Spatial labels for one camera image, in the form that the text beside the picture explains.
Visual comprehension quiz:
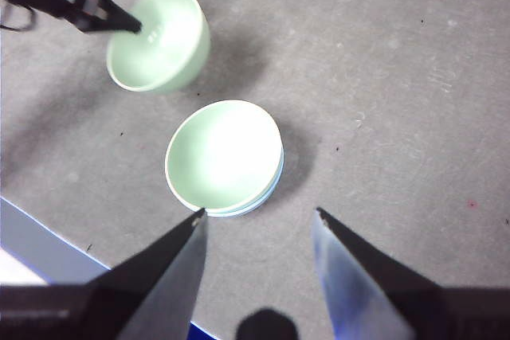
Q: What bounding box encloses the blue ribbed bowl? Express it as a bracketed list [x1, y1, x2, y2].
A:
[206, 144, 285, 219]

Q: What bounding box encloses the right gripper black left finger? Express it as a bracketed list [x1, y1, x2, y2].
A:
[59, 207, 210, 340]

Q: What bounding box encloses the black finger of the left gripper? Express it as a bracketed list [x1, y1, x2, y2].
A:
[97, 0, 143, 34]

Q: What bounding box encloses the green ribbed bowl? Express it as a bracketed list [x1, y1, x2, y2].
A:
[164, 100, 284, 214]
[105, 0, 212, 96]

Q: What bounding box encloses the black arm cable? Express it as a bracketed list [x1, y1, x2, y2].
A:
[0, 0, 36, 33]

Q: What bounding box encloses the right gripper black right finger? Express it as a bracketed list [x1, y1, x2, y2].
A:
[311, 207, 459, 340]

